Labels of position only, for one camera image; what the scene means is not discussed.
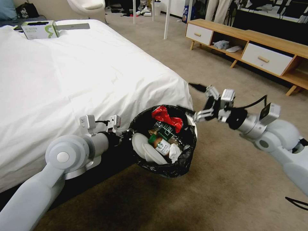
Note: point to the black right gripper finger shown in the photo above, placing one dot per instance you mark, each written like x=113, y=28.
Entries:
x=204, y=114
x=213, y=92

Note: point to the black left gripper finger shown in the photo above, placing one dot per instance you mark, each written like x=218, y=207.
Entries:
x=129, y=133

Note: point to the black bin liner bag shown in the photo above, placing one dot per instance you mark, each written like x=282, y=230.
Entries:
x=168, y=169

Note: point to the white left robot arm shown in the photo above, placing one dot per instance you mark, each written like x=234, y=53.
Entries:
x=67, y=154

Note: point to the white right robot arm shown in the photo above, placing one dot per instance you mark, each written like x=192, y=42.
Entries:
x=284, y=134

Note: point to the small white waste bin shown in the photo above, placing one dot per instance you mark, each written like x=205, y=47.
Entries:
x=157, y=10

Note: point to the white paper plate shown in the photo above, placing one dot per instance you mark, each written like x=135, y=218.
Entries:
x=139, y=144
x=155, y=156

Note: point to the Starbucks coffee glass bottle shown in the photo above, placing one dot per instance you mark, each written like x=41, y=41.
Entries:
x=160, y=145

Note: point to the clear bottle dark green label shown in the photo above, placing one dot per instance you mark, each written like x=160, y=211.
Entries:
x=166, y=132

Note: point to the crumpled red wrapper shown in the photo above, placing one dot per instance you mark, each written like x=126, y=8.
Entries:
x=166, y=117

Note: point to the flat white oval object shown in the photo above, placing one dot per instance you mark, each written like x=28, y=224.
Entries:
x=234, y=49

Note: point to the crumpled pale plastic bag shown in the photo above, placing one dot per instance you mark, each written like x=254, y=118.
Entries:
x=221, y=44

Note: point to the crumpled white tissue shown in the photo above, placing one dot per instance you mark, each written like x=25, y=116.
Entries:
x=174, y=152

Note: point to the small white drawer front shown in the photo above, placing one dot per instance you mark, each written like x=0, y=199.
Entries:
x=198, y=35

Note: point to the large white drawer front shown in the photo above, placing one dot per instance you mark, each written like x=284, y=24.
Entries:
x=266, y=60

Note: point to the wooden TV cabinet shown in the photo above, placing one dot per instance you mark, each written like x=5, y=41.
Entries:
x=240, y=36

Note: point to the bed with white duvet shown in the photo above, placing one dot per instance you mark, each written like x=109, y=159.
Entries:
x=72, y=84

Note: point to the blue printed box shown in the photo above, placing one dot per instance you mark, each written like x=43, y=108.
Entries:
x=189, y=14

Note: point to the white table leg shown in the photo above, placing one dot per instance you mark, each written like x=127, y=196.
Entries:
x=167, y=21
x=134, y=12

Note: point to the black television screen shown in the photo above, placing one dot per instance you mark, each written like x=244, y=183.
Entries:
x=264, y=21

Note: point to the flat grey tablet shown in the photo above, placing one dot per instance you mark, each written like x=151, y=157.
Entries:
x=72, y=27

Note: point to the white shell chair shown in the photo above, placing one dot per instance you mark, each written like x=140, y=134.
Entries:
x=86, y=8

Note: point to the green and white tissue box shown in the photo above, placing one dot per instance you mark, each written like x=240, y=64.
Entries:
x=39, y=30

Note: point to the blue pillow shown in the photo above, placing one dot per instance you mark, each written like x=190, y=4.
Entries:
x=7, y=9

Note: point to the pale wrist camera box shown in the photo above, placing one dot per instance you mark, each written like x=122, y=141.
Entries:
x=227, y=96
x=115, y=121

